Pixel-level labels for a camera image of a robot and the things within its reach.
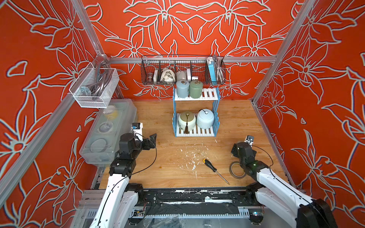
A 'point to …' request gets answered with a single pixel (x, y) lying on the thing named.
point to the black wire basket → (182, 70)
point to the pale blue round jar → (205, 118)
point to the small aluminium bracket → (195, 78)
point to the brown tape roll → (232, 174)
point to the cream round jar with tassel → (187, 121)
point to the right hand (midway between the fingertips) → (238, 145)
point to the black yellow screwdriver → (206, 161)
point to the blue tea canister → (182, 88)
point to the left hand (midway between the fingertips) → (147, 133)
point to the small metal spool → (149, 76)
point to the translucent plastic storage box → (102, 140)
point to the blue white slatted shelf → (207, 94)
